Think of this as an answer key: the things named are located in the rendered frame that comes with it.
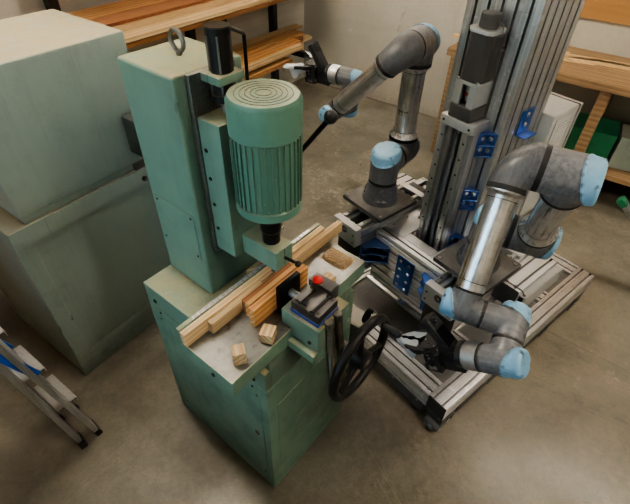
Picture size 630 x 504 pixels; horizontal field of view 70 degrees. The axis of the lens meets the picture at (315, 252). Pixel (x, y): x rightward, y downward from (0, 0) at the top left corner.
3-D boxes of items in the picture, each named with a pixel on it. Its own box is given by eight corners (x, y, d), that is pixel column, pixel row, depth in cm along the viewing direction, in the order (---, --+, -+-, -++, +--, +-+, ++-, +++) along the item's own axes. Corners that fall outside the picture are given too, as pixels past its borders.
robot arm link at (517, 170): (501, 128, 108) (434, 317, 116) (550, 139, 104) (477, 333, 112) (500, 137, 119) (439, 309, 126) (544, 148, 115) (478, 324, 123)
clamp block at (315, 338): (316, 354, 125) (317, 334, 119) (280, 329, 131) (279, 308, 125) (348, 322, 133) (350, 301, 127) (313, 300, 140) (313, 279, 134)
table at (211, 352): (259, 419, 113) (257, 407, 109) (181, 354, 127) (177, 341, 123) (388, 286, 149) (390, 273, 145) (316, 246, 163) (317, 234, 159)
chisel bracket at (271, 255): (277, 276, 131) (276, 254, 125) (243, 255, 137) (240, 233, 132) (294, 263, 135) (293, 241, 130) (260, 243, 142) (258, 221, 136)
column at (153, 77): (211, 296, 149) (169, 79, 101) (169, 266, 159) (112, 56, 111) (259, 261, 162) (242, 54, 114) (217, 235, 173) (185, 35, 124)
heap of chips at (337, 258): (343, 271, 145) (343, 267, 144) (319, 257, 150) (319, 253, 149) (355, 260, 149) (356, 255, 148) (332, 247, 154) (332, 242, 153)
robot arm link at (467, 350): (470, 355, 111) (484, 334, 116) (453, 352, 114) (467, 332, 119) (478, 378, 113) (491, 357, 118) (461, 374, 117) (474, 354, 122)
